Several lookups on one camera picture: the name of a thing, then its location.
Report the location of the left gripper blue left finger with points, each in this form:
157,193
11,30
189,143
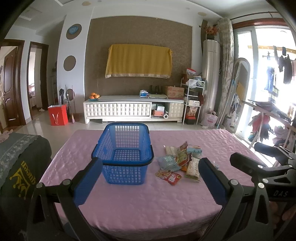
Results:
85,180

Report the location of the blue plastic basket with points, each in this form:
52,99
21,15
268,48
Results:
126,151

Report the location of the tall silver air conditioner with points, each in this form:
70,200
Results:
210,74

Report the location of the clear silver snack bag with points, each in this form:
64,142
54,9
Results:
194,150

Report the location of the flower pot on conditioner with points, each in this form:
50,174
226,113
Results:
211,31

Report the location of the pink shopping bag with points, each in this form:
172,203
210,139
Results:
209,119

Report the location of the white TV cabinet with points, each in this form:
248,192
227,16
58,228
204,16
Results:
124,108

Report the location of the person right hand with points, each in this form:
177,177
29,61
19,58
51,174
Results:
277,216

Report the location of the white cracker pack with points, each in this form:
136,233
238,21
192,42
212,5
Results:
193,169

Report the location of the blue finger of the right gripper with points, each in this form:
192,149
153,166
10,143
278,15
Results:
279,153
245,164

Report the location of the patterned curtain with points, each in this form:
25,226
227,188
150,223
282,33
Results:
227,43

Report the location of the bowl of oranges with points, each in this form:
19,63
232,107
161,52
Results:
94,96

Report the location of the light blue striped snack bag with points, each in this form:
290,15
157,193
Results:
168,163

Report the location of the yellow cloth cover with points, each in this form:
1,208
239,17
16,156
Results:
135,60

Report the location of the clothes drying rack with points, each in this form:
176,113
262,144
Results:
274,118

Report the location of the brown wooden door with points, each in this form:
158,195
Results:
11,110

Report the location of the red small snack packet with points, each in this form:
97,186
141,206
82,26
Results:
171,177

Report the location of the cardboard box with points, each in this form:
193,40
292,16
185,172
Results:
174,92

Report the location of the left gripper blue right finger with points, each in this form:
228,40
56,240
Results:
215,180

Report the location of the red paper bag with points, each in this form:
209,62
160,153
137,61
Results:
58,115

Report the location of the blue tissue box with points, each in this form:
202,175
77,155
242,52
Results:
144,94

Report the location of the round wall decoration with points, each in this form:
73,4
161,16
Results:
73,31

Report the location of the white metal shelf rack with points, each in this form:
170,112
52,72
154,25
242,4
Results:
194,89

